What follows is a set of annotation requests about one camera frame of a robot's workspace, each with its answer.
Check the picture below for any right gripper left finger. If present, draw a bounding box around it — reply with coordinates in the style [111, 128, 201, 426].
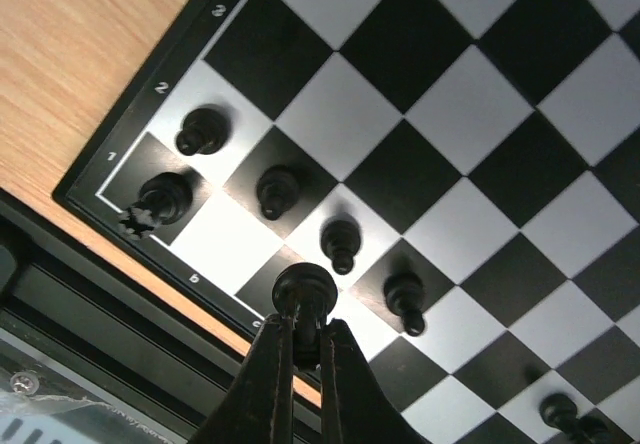
[189, 314, 294, 444]

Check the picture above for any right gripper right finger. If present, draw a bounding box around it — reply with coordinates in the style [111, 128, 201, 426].
[320, 319, 425, 444]

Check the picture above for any black queen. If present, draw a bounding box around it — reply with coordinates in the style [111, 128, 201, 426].
[272, 262, 338, 372]

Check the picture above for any black rook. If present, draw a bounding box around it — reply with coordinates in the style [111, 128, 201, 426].
[117, 172, 193, 240]

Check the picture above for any folding chess board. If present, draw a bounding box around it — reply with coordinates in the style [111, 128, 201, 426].
[54, 0, 639, 443]

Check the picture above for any black pawn on board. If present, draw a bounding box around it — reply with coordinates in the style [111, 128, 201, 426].
[255, 165, 300, 221]
[320, 219, 361, 275]
[175, 107, 231, 156]
[539, 393, 578, 436]

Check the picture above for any black bishop in tin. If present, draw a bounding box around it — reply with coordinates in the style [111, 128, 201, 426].
[383, 272, 426, 337]

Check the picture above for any black aluminium frame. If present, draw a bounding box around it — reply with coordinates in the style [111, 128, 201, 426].
[1, 193, 241, 443]

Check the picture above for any light blue slotted cable duct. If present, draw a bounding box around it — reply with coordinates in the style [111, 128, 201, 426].
[0, 416, 58, 444]

